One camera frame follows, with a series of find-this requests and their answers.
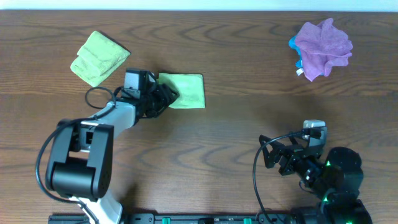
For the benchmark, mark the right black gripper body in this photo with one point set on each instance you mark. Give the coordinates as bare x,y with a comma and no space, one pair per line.
290,157

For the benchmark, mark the green microfiber cloth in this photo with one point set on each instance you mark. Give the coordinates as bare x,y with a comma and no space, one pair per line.
190,88

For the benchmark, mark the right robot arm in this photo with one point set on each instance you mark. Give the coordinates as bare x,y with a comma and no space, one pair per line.
335,182

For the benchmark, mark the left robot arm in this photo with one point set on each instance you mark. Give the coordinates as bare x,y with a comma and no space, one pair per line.
75,163

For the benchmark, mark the blue cloth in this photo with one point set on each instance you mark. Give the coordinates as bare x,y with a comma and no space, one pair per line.
299,63

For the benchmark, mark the purple cloth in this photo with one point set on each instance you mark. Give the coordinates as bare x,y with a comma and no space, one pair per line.
322,47

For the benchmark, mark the folded green cloth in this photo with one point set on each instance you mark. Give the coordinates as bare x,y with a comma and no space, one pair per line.
98,58

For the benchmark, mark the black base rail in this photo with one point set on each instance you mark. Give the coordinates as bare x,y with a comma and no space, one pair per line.
149,218

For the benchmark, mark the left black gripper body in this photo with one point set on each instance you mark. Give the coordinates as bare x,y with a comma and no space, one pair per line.
156,98

